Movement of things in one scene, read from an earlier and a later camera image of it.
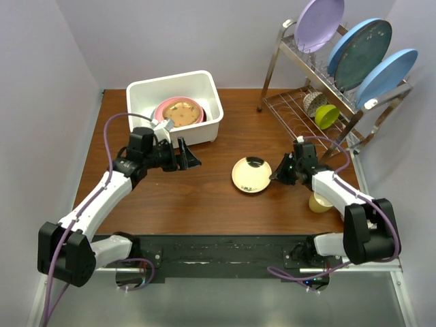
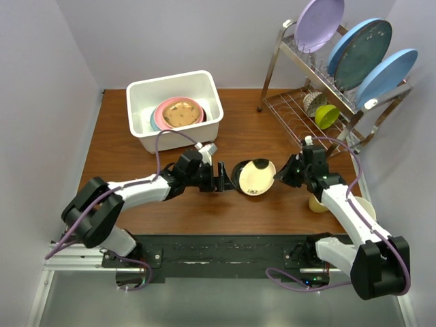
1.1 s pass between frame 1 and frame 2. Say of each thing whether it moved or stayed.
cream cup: stayed
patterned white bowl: stayed
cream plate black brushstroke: moved
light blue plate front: stayed
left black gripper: moved
